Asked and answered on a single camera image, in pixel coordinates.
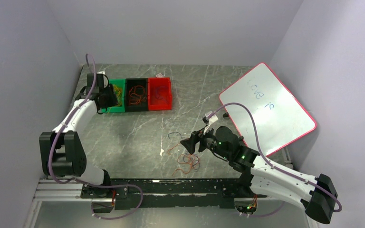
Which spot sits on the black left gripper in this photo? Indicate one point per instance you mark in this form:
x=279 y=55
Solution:
x=113 y=100

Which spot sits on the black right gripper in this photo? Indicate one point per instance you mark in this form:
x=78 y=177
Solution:
x=196 y=136

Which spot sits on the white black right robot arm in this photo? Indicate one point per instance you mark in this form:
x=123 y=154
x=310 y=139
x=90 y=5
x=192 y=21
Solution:
x=316 y=195

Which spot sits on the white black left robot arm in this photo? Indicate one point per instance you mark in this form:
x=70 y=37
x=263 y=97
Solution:
x=61 y=150

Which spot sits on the green plastic bin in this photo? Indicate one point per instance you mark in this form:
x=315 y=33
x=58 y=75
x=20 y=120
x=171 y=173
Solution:
x=119 y=87

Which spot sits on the black plastic bin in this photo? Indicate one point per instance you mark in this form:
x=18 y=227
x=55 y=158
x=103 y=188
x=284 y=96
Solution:
x=136 y=95

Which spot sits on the red plastic bin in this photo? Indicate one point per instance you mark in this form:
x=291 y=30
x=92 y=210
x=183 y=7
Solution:
x=160 y=96

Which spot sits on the small red white box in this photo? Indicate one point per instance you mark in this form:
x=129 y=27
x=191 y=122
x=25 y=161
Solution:
x=159 y=75

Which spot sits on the pink framed whiteboard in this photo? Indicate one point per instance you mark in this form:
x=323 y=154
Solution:
x=263 y=110

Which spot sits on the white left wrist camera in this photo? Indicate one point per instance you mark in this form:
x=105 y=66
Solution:
x=101 y=80

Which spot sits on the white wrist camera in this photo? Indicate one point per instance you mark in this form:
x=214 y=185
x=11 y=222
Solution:
x=209 y=119
x=101 y=80

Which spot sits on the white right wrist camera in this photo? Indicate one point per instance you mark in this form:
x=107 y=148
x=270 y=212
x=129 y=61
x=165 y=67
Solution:
x=209 y=119

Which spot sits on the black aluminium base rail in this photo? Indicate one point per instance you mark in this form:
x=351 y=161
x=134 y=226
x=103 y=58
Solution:
x=126 y=194

